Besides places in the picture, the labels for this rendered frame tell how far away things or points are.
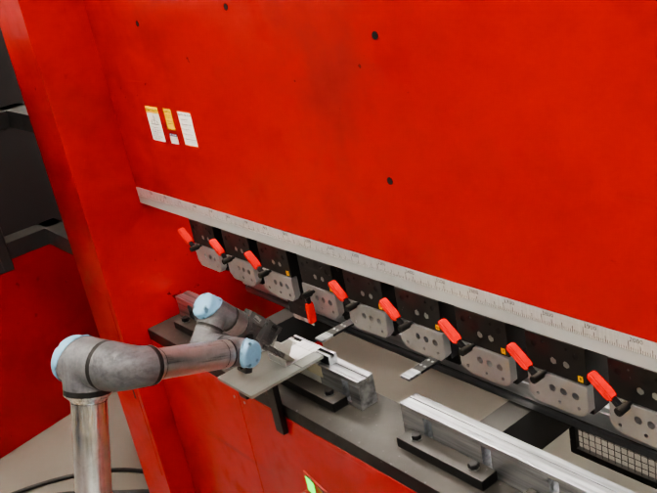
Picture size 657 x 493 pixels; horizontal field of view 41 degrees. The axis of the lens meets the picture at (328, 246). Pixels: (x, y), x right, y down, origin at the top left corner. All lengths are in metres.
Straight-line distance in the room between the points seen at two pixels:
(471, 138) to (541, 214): 0.21
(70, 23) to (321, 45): 1.24
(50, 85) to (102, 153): 0.29
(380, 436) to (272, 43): 1.07
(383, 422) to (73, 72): 1.54
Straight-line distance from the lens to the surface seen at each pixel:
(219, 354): 2.23
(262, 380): 2.55
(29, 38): 3.05
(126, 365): 2.03
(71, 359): 2.11
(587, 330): 1.77
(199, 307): 2.41
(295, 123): 2.22
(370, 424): 2.49
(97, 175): 3.16
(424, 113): 1.85
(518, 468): 2.15
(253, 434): 2.95
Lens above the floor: 2.26
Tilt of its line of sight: 22 degrees down
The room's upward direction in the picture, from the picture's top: 11 degrees counter-clockwise
